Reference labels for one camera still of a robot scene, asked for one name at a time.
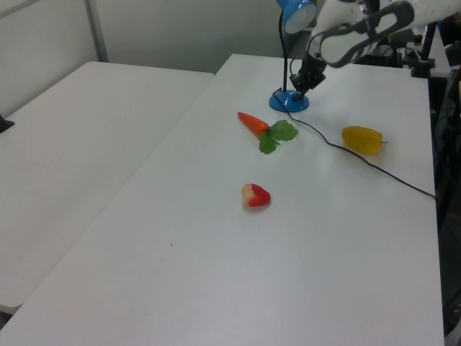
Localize blue gooseneck desk lamp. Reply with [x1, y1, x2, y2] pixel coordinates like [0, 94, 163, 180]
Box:
[268, 0, 318, 112]

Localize black pole with table clamp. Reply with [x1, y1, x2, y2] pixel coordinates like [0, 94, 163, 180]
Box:
[411, 19, 443, 77]

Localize yellow toy starfruit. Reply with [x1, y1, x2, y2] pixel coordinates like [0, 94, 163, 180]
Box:
[341, 125, 389, 156]

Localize black lamp power cord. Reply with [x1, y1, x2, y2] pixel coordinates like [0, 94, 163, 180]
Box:
[272, 87, 437, 198]

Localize black clamp mount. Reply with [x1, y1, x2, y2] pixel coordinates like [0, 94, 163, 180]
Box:
[0, 113, 16, 134]

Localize red toy strawberry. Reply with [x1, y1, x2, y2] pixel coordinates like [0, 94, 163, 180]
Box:
[240, 182, 272, 208]

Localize black equipment box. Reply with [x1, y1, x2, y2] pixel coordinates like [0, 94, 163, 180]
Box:
[354, 45, 403, 68]

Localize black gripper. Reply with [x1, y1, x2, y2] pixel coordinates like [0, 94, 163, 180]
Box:
[290, 53, 328, 101]

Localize orange toy carrot green leaves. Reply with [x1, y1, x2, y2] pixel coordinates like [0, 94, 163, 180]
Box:
[237, 112, 299, 155]

